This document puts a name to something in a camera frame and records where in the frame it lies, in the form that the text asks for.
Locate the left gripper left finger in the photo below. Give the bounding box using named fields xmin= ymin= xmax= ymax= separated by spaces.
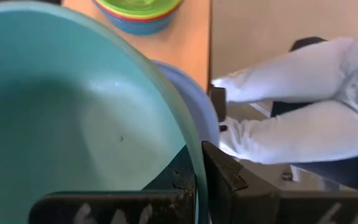
xmin=28 ymin=144 xmax=197 ymax=224

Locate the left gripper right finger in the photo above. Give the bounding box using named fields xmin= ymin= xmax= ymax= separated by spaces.
xmin=201 ymin=140 xmax=358 ymax=224

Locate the teal ceramic bowl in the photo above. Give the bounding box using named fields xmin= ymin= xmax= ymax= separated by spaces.
xmin=0 ymin=0 xmax=211 ymax=224

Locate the blue-grey ceramic bowl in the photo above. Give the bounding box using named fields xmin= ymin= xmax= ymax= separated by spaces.
xmin=152 ymin=60 xmax=220 ymax=147

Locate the small blue plastic bowl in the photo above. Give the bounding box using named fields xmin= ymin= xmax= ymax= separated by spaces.
xmin=110 ymin=12 xmax=178 ymax=35

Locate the small green plastic bowl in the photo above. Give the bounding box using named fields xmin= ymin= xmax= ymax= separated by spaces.
xmin=96 ymin=0 xmax=185 ymax=15

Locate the person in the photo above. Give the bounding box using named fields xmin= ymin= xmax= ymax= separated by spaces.
xmin=211 ymin=34 xmax=358 ymax=191

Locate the black upright bracket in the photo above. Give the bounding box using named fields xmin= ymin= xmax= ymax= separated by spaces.
xmin=209 ymin=86 xmax=228 ymax=123

